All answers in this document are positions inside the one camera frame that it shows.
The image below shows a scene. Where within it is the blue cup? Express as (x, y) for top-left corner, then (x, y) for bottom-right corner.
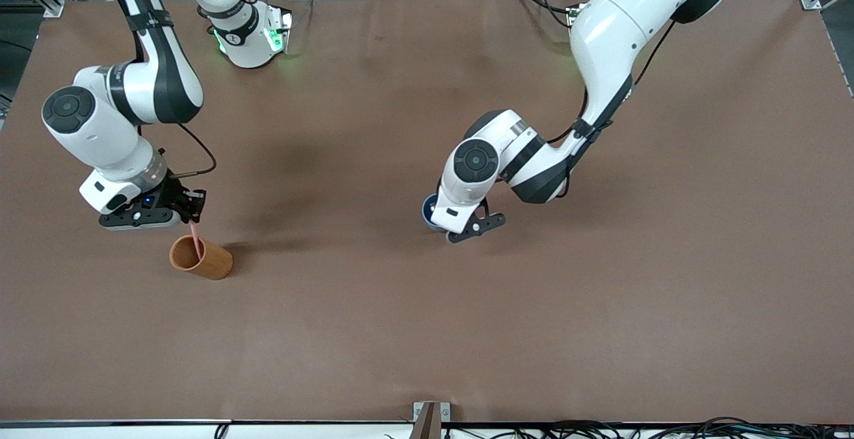
(420, 194), (446, 232)

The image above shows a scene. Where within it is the orange brown cup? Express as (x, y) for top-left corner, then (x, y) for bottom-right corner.
(169, 234), (234, 281)

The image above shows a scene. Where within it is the brown table cover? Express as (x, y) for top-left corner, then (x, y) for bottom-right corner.
(0, 0), (854, 425)

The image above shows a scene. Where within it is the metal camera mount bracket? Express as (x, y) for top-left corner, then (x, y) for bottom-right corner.
(408, 401), (452, 439)

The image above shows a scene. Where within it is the black cable bundle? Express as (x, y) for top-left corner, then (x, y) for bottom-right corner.
(440, 416), (854, 439)

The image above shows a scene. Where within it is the white table edge rail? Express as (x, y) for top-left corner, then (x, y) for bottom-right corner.
(0, 419), (854, 439)

